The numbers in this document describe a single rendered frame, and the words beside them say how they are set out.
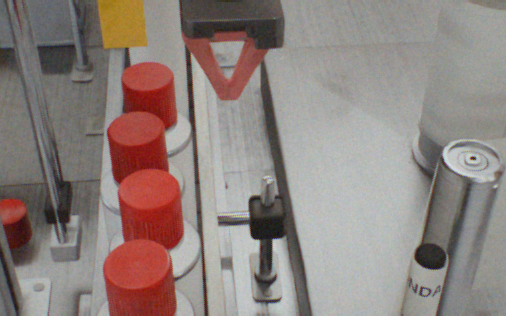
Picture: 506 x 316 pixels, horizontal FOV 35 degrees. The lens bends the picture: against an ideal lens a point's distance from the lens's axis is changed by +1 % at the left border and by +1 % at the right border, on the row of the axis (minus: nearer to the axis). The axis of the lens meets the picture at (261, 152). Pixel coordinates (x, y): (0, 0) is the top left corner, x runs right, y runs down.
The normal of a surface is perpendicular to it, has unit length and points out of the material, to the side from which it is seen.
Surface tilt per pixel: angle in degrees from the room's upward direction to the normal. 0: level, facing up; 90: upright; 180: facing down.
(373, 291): 0
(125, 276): 2
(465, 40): 87
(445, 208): 90
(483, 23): 91
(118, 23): 90
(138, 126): 3
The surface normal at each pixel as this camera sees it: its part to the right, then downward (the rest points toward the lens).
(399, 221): 0.01, -0.76
